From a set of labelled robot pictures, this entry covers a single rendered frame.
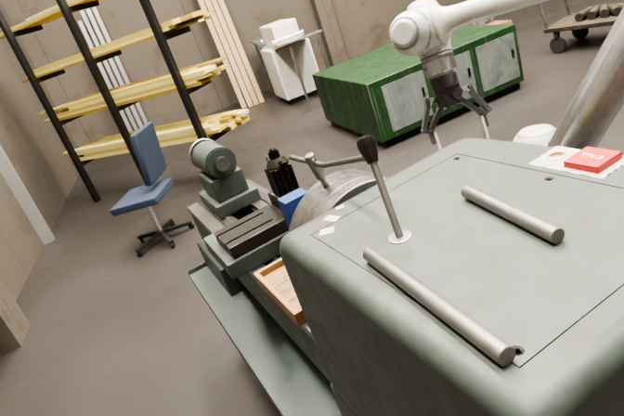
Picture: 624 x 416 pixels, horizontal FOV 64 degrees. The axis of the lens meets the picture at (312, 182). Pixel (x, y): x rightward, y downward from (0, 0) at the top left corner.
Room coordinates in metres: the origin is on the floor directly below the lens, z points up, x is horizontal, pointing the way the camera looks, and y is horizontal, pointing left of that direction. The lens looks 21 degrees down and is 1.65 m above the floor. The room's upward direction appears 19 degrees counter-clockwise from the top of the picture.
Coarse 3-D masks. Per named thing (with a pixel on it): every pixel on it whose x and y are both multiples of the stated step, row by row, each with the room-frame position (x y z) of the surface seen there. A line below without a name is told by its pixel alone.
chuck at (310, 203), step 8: (328, 176) 1.07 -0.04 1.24; (336, 176) 1.05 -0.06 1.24; (344, 176) 1.04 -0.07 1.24; (352, 176) 1.03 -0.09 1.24; (360, 176) 1.01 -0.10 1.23; (320, 184) 1.05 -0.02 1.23; (336, 184) 1.01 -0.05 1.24; (344, 184) 1.00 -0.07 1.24; (312, 192) 1.04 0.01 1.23; (320, 192) 1.02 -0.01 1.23; (328, 192) 1.00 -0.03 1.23; (304, 200) 1.04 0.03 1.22; (312, 200) 1.01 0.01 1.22; (320, 200) 0.99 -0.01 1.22; (296, 208) 1.04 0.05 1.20; (304, 208) 1.02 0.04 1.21; (312, 208) 0.99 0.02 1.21; (296, 216) 1.02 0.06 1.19; (304, 216) 1.00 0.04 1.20; (312, 216) 0.97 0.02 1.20; (296, 224) 1.01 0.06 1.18
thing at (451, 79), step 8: (432, 80) 1.35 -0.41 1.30; (440, 80) 1.33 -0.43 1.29; (448, 80) 1.33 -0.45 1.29; (456, 80) 1.33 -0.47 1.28; (432, 88) 1.36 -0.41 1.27; (440, 88) 1.33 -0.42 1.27; (448, 88) 1.35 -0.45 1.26; (456, 88) 1.34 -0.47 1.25; (440, 96) 1.35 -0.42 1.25; (448, 96) 1.34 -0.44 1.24; (448, 104) 1.34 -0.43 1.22; (456, 104) 1.34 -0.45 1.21
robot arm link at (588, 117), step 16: (608, 48) 1.03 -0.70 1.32; (592, 64) 1.06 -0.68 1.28; (608, 64) 1.02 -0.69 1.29; (592, 80) 1.04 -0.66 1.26; (608, 80) 1.01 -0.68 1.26; (576, 96) 1.08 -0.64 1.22; (592, 96) 1.03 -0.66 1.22; (608, 96) 1.01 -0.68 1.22; (576, 112) 1.06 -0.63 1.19; (592, 112) 1.03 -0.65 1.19; (608, 112) 1.02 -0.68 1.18; (560, 128) 1.09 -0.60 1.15; (576, 128) 1.05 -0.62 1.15; (592, 128) 1.03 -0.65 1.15; (560, 144) 1.08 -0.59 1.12; (576, 144) 1.05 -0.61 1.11; (592, 144) 1.04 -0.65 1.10
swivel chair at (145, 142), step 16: (144, 128) 4.23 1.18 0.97; (144, 144) 4.14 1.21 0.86; (144, 160) 4.06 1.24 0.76; (160, 160) 4.33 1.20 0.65; (144, 176) 4.05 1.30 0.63; (128, 192) 4.29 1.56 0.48; (144, 192) 4.12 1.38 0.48; (160, 192) 4.00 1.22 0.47; (112, 208) 3.98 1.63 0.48; (128, 208) 3.93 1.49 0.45; (160, 224) 4.14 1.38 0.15; (192, 224) 4.17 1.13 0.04
